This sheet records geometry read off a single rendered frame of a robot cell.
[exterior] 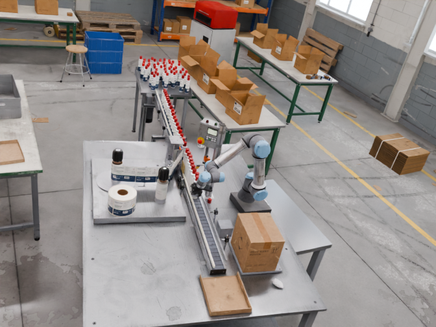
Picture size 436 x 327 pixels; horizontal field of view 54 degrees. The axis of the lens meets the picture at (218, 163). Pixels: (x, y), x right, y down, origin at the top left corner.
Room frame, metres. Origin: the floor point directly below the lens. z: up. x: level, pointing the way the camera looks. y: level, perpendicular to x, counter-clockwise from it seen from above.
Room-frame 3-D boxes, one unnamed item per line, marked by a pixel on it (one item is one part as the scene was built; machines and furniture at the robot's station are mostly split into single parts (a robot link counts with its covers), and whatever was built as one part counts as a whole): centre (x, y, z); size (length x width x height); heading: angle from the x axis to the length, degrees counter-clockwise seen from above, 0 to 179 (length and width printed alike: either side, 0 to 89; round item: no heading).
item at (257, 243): (2.31, -0.37, 0.99); 0.30 x 0.24 x 0.27; 21
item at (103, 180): (2.81, 0.77, 0.89); 0.31 x 0.31 x 0.01
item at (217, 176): (2.70, -0.01, 1.20); 0.11 x 0.11 x 0.08; 26
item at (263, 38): (8.19, -0.38, 0.97); 0.51 x 0.36 x 0.37; 124
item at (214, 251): (2.86, 0.15, 0.86); 1.65 x 0.08 x 0.04; 21
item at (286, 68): (7.69, -0.74, 0.39); 2.20 x 0.80 x 0.78; 31
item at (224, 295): (1.93, -0.21, 0.85); 0.30 x 0.26 x 0.04; 21
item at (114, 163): (2.81, 0.77, 1.04); 0.09 x 0.09 x 0.29
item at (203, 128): (2.99, 0.11, 1.38); 0.17 x 0.10 x 0.19; 76
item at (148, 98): (4.64, 0.95, 0.71); 0.15 x 0.12 x 0.34; 111
